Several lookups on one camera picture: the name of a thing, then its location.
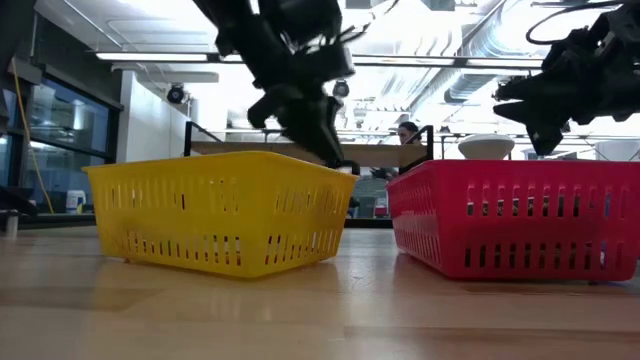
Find white dome metal lamp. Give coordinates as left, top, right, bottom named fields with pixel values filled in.
left=458, top=133, right=517, bottom=162

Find wooden shelf riser black legs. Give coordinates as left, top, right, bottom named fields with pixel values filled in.
left=183, top=121, right=436, bottom=176

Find dark framed window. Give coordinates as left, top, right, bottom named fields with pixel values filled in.
left=0, top=29, right=124, bottom=216

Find red plastic basket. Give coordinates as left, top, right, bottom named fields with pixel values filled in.
left=386, top=159, right=640, bottom=283

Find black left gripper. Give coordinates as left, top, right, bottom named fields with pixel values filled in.
left=247, top=82, right=347, bottom=167

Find long ceiling light strip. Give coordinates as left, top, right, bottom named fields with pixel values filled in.
left=94, top=52, right=546, bottom=72

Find small grey post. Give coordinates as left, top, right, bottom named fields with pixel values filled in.
left=4, top=209, right=21, bottom=239

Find black metal table frame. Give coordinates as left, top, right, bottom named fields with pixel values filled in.
left=0, top=212, right=395, bottom=231

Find hanging yellow cord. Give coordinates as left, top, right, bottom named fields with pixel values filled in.
left=10, top=58, right=55, bottom=215

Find silver air duct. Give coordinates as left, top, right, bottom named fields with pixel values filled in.
left=379, top=0, right=556, bottom=106

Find white plastic container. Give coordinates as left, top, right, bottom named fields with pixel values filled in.
left=65, top=189, right=88, bottom=215

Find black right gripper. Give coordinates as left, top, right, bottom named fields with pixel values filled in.
left=492, top=14, right=640, bottom=157

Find yellow plastic basket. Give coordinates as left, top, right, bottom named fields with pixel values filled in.
left=82, top=150, right=359, bottom=279

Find person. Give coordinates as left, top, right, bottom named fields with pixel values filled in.
left=370, top=121, right=424, bottom=181

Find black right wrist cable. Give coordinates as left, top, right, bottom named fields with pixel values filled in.
left=524, top=0, right=625, bottom=47

